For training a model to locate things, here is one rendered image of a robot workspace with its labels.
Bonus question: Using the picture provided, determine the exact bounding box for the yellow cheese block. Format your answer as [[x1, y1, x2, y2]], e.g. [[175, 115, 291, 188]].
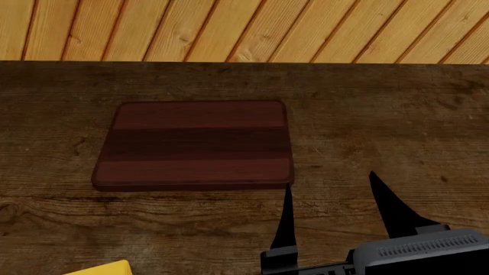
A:
[[62, 259, 134, 275]]

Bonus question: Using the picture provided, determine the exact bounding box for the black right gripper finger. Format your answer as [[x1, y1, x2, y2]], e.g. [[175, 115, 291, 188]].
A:
[[368, 170, 452, 239], [260, 181, 299, 267]]

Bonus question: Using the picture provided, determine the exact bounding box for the grey gripper camera box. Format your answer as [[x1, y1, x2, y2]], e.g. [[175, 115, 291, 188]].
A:
[[351, 227, 489, 275]]

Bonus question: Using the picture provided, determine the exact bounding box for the dark red wooden cutting board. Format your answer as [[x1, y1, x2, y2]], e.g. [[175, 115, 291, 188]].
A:
[[90, 99, 296, 193]]

